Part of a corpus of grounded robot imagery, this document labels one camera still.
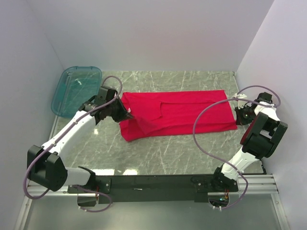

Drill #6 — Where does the red t shirt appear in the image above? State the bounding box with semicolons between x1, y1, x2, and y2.
119;90;237;142

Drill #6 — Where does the teal transparent plastic bin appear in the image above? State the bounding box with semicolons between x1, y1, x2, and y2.
51;66;102;118

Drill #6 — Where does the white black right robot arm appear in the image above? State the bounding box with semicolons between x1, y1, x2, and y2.
210;92;288;191

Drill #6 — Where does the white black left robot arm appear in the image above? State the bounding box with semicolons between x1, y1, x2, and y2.
25;86;132;193

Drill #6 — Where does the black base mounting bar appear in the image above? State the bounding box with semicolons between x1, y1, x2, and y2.
67;174;239;207

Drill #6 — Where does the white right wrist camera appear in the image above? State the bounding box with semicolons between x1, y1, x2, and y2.
233;93;247;100

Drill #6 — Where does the aluminium frame rail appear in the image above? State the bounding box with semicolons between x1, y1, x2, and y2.
13;115;291;230

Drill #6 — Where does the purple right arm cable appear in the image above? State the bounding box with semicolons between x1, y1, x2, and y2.
193;85;281;209

